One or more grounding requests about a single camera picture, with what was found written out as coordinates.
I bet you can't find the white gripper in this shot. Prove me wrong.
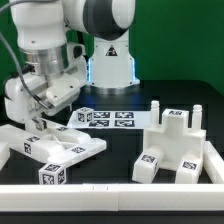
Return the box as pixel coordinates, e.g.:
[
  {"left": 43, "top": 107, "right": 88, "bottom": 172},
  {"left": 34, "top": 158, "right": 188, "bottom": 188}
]
[{"left": 3, "top": 54, "right": 88, "bottom": 132}]

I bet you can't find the white chair back frame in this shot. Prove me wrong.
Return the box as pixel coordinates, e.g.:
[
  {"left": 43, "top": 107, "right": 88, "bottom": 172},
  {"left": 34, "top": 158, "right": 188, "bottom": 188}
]
[{"left": 0, "top": 124, "right": 107, "bottom": 168}]

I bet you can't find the white chair seat block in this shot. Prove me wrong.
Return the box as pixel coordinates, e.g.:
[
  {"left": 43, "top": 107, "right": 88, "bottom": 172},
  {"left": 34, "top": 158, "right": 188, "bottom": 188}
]
[{"left": 143, "top": 100, "right": 206, "bottom": 171}]

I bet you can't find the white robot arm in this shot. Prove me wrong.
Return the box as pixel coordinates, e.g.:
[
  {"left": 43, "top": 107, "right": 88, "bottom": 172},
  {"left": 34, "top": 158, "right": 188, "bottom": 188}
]
[{"left": 0, "top": 0, "right": 139, "bottom": 130}]

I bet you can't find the white base tag sheet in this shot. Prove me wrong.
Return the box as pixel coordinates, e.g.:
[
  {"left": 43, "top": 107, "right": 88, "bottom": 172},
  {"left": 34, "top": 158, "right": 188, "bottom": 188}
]
[{"left": 67, "top": 111, "right": 151, "bottom": 129}]

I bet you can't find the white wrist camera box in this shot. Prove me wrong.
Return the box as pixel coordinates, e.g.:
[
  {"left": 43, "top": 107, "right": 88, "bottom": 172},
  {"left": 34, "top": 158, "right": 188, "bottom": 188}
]
[{"left": 67, "top": 42, "right": 85, "bottom": 64}]

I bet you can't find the white front fence rail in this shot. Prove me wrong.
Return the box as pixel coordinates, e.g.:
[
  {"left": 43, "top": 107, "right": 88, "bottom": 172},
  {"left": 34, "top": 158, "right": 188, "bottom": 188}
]
[{"left": 0, "top": 184, "right": 224, "bottom": 212}]

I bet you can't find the white fence rail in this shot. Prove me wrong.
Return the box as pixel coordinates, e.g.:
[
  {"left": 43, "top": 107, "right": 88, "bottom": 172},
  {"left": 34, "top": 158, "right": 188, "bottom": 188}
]
[
  {"left": 204, "top": 141, "right": 224, "bottom": 184},
  {"left": 0, "top": 184, "right": 224, "bottom": 212}
]

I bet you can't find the white right fence rail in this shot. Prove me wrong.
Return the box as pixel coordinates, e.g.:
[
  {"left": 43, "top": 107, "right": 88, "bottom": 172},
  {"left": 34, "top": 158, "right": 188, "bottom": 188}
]
[{"left": 204, "top": 141, "right": 224, "bottom": 184}]

